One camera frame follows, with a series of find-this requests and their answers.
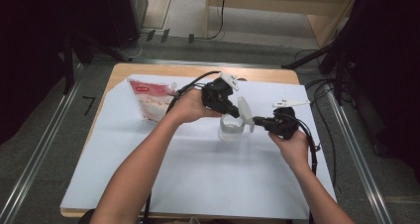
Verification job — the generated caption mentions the hanging black cable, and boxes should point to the hanging black cable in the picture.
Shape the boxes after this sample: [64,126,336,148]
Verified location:
[203,0,229,41]

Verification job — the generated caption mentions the person's left hand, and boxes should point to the person's left hand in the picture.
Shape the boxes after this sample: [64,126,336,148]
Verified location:
[167,88,223,125]

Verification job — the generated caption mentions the dark curtain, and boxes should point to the dark curtain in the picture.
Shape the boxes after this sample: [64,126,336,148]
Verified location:
[0,0,112,147]
[343,0,420,185]

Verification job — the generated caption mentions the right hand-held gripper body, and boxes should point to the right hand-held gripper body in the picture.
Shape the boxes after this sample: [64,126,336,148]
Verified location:
[266,98,311,141]

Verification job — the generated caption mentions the left hand-held gripper cable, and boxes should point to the left hand-held gripper cable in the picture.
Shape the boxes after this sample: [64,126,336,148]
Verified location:
[143,70,222,224]

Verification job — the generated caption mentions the metal cross rail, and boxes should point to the metal cross rail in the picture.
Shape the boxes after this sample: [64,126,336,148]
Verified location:
[92,57,285,69]

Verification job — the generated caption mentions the wooden table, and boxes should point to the wooden table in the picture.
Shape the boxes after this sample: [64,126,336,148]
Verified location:
[59,62,318,220]

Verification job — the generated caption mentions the black floor cables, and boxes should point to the black floor cables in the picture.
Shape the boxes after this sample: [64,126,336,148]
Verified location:
[292,49,357,189]

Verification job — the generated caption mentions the black cabinet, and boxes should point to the black cabinet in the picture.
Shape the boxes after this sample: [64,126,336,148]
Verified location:
[102,0,149,51]

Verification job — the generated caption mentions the hand-held gripper cable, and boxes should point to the hand-held gripper cable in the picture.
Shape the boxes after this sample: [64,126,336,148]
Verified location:
[143,70,222,224]
[294,117,322,224]

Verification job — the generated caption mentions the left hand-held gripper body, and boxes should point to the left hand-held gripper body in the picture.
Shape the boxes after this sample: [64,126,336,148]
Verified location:
[201,71,241,116]

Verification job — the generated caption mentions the right hand-held gripper cable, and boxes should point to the right hand-held gripper cable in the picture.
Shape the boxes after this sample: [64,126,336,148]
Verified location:
[294,117,322,224]

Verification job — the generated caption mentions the person's right hand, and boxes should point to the person's right hand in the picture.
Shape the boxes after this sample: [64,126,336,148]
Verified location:
[267,130,311,172]

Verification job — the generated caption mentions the metal floor rail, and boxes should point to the metal floor rail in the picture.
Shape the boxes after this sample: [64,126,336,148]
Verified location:
[0,63,84,224]
[325,83,394,224]

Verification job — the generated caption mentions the white paper sheet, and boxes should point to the white paper sheet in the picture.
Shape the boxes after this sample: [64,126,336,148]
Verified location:
[59,73,338,221]

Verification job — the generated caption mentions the black metal stand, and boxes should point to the black metal stand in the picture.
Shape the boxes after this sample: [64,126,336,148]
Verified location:
[61,30,133,95]
[280,17,365,107]

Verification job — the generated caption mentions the red and white spout pouch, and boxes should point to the red and white spout pouch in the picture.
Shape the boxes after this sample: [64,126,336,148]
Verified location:
[127,77,179,124]

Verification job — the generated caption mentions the white floor cable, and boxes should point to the white floor cable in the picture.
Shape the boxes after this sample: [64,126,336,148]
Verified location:
[116,34,149,61]

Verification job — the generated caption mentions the pale wooden shelf unit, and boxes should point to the pale wooden shelf unit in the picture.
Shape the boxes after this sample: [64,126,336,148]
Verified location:
[204,0,362,49]

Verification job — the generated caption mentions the white lidded jar with handle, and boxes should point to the white lidded jar with handle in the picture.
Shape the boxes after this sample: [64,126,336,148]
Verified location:
[217,95,257,144]

